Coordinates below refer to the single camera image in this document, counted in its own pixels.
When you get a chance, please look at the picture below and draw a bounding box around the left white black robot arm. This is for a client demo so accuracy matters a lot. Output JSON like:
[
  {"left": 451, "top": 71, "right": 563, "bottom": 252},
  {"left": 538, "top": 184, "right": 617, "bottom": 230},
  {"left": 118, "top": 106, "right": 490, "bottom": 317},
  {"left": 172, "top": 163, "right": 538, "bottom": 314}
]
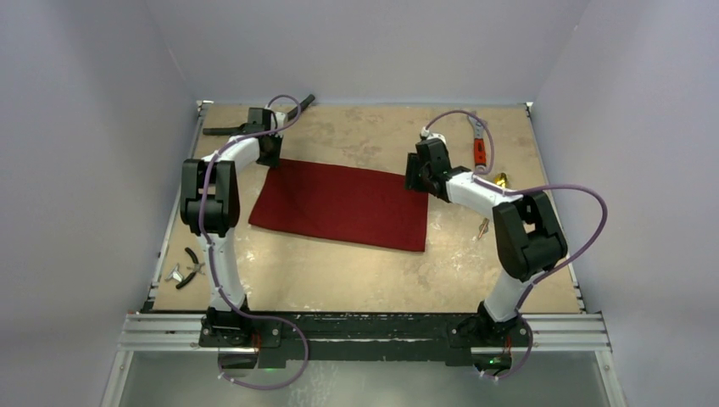
[{"left": 180, "top": 105, "right": 299, "bottom": 347}]

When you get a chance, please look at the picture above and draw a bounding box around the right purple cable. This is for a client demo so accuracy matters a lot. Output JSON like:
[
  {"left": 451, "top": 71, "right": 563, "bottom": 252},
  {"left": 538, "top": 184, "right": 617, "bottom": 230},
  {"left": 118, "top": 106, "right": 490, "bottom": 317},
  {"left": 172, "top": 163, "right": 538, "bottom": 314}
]
[{"left": 422, "top": 109, "right": 609, "bottom": 383}]

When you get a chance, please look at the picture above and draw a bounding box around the purple cable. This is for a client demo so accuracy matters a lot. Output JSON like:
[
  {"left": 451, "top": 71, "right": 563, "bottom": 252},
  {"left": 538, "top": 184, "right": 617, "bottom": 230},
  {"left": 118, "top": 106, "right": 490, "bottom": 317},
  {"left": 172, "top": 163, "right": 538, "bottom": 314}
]
[
  {"left": 198, "top": 94, "right": 309, "bottom": 393},
  {"left": 422, "top": 109, "right": 609, "bottom": 383}
]

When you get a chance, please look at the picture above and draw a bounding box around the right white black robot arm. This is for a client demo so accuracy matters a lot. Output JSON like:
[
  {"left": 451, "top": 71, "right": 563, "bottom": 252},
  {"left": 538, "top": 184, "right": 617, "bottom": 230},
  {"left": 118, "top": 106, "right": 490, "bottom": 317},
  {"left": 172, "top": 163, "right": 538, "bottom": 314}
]
[{"left": 405, "top": 136, "right": 568, "bottom": 345}]

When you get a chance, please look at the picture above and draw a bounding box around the gold fork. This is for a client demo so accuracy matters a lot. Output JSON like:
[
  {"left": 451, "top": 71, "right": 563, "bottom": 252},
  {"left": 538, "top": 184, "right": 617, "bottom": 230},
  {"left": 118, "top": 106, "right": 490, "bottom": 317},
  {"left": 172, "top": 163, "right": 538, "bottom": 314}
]
[{"left": 477, "top": 218, "right": 490, "bottom": 239}]

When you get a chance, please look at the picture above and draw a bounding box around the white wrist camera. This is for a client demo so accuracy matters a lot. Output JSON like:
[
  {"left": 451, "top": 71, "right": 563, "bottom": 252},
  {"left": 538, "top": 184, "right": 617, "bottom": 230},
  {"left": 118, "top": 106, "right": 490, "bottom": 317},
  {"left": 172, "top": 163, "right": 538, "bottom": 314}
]
[
  {"left": 272, "top": 110, "right": 289, "bottom": 138},
  {"left": 420, "top": 127, "right": 446, "bottom": 143}
]

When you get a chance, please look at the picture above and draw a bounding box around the aluminium rail frame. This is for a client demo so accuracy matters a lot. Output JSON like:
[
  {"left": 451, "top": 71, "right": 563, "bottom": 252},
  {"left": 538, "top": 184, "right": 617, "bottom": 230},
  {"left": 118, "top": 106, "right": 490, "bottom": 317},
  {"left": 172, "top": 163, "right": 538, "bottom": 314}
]
[{"left": 99, "top": 101, "right": 627, "bottom": 407}]

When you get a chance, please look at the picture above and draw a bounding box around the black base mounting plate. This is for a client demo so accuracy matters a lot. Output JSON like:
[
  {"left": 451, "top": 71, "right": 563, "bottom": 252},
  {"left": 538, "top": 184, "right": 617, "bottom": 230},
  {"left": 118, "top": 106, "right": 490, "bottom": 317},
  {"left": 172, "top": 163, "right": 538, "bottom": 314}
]
[{"left": 198, "top": 309, "right": 530, "bottom": 368}]

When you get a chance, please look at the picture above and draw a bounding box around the adjustable wrench red handle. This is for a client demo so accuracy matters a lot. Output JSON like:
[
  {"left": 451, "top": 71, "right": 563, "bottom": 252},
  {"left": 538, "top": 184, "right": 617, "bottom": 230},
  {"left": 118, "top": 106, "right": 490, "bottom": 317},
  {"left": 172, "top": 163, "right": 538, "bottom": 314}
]
[{"left": 467, "top": 116, "right": 488, "bottom": 172}]

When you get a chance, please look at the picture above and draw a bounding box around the black foam tube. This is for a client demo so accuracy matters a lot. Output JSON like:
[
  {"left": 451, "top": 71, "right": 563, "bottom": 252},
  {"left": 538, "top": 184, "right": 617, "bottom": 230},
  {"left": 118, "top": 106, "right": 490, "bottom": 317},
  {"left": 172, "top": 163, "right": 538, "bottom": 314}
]
[{"left": 203, "top": 94, "right": 315, "bottom": 137}]

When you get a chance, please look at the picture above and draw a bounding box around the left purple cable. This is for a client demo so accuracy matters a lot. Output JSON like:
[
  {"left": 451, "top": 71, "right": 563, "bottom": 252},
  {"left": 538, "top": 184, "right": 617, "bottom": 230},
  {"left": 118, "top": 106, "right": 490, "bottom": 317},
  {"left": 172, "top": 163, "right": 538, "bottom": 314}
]
[{"left": 198, "top": 94, "right": 309, "bottom": 393}]

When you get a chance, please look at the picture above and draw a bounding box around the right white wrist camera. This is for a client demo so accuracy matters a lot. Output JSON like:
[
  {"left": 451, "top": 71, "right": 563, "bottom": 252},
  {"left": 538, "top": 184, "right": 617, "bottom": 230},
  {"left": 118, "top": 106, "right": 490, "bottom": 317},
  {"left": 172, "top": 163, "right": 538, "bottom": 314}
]
[{"left": 420, "top": 127, "right": 446, "bottom": 143}]

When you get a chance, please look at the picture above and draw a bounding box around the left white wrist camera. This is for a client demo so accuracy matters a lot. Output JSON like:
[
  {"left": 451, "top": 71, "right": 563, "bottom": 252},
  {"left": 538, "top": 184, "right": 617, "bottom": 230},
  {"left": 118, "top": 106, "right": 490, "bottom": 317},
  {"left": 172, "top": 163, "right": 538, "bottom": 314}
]
[{"left": 272, "top": 110, "right": 289, "bottom": 138}]

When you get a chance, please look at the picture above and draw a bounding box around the dark red cloth napkin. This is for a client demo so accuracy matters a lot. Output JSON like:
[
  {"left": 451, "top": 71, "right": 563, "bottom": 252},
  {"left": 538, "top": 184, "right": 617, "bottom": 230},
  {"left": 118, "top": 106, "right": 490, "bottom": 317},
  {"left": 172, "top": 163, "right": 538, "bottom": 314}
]
[{"left": 248, "top": 159, "right": 428, "bottom": 253}]

